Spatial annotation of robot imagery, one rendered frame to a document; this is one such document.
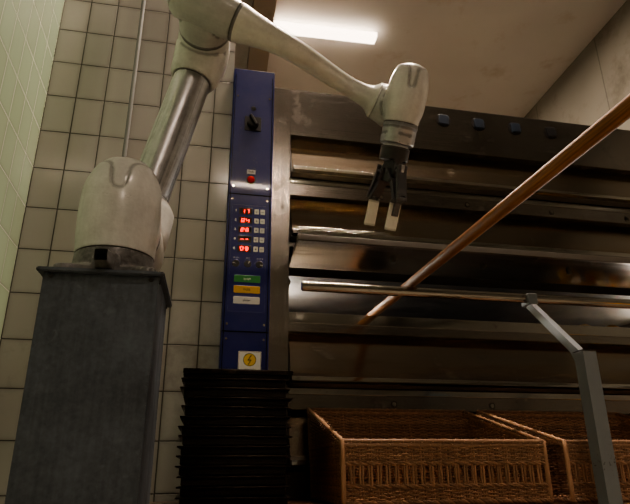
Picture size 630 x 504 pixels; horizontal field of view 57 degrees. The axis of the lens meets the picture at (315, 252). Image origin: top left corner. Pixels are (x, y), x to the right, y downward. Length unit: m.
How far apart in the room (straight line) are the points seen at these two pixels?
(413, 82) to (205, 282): 0.98
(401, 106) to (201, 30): 0.54
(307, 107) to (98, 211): 1.37
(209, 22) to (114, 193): 0.56
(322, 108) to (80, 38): 0.97
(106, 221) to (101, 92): 1.25
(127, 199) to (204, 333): 0.88
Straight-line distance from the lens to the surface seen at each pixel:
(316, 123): 2.36
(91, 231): 1.18
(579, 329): 2.46
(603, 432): 1.67
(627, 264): 2.50
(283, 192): 2.18
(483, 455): 1.61
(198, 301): 2.01
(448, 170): 2.45
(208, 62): 1.64
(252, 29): 1.54
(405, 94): 1.51
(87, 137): 2.28
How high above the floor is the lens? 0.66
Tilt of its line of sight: 21 degrees up
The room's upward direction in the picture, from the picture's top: straight up
